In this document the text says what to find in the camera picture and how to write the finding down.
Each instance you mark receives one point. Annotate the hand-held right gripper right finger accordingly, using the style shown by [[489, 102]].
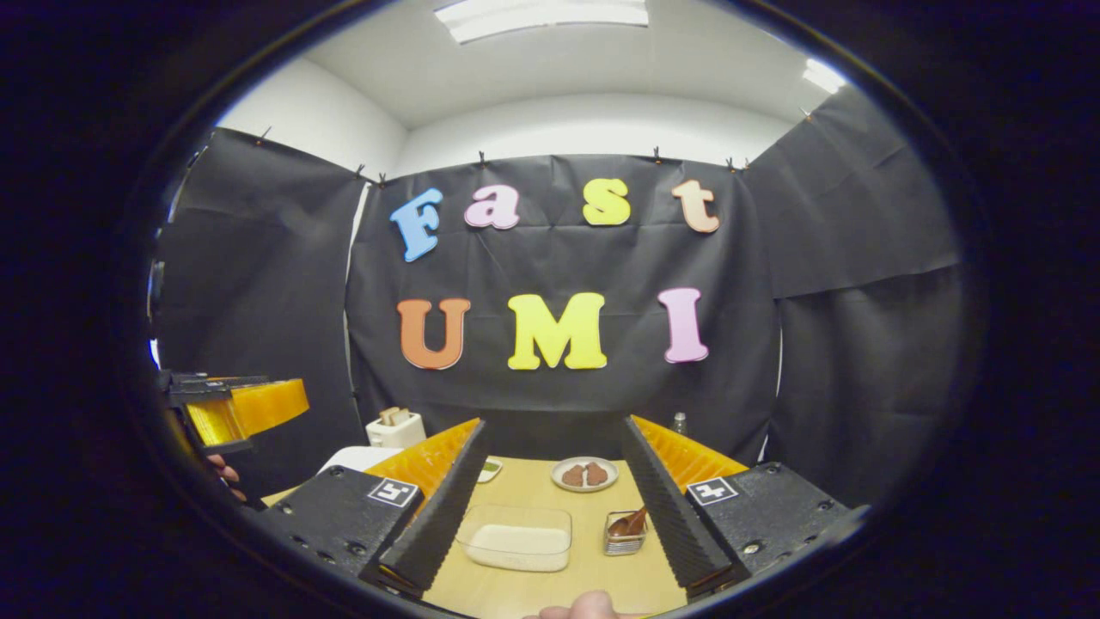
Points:
[[666, 507]]

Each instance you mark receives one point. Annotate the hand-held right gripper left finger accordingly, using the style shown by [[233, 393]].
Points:
[[447, 507]]

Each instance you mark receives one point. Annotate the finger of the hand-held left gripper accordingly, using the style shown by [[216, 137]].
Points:
[[271, 404], [215, 423]]

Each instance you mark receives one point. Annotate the brown wooden spoon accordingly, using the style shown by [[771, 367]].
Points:
[[630, 522]]

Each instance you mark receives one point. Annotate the white rice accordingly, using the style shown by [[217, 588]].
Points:
[[520, 546]]

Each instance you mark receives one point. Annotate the white rice cooker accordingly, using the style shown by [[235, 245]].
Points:
[[357, 460]]

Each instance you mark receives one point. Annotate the white divided sauce dish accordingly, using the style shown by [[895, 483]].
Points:
[[490, 470]]

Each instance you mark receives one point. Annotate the clear glass dish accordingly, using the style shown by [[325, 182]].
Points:
[[516, 516]]

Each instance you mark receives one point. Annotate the white toaster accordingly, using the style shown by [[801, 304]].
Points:
[[397, 432]]

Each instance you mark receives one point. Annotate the white round plate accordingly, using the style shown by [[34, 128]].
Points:
[[557, 477]]

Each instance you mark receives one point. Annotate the black backdrop cloth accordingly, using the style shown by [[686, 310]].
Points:
[[559, 404]]

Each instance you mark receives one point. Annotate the ceiling light panel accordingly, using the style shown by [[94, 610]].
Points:
[[823, 76], [541, 17]]

